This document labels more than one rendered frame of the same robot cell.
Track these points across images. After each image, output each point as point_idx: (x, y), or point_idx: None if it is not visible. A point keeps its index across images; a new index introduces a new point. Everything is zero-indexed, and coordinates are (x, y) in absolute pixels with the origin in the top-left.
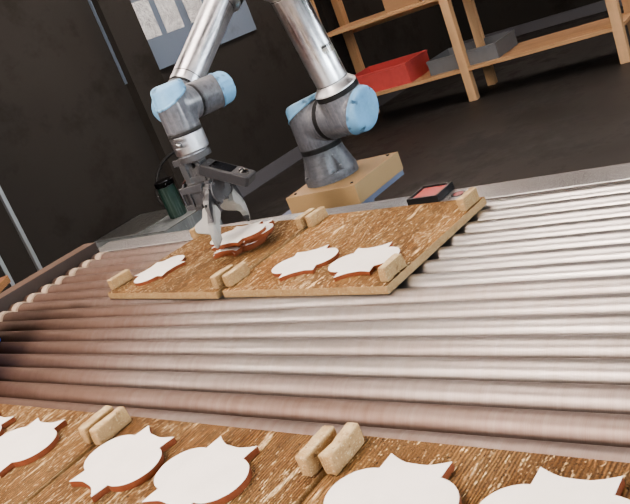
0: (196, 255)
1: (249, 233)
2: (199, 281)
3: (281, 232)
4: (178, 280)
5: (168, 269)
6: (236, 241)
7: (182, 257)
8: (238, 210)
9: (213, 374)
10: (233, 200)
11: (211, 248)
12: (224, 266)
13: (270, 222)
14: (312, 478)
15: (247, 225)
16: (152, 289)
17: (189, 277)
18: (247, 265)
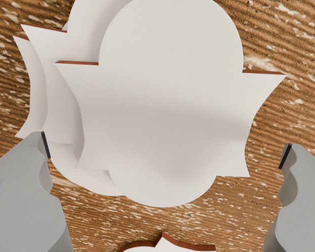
0: (120, 229)
1: (207, 55)
2: (313, 152)
3: (55, 2)
4: (253, 210)
5: (188, 251)
6: (269, 87)
7: (135, 250)
8: (51, 180)
9: None
10: (66, 227)
11: (249, 176)
12: (255, 119)
13: (46, 28)
14: None
15: (89, 120)
16: (258, 243)
17: (256, 192)
18: None
